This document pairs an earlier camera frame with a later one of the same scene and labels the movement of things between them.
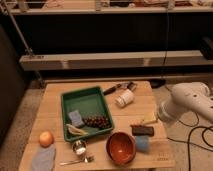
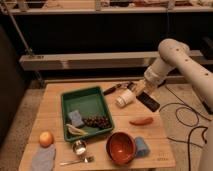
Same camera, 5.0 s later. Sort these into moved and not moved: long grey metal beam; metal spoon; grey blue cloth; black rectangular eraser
Moved: black rectangular eraser
Not moved: long grey metal beam; grey blue cloth; metal spoon
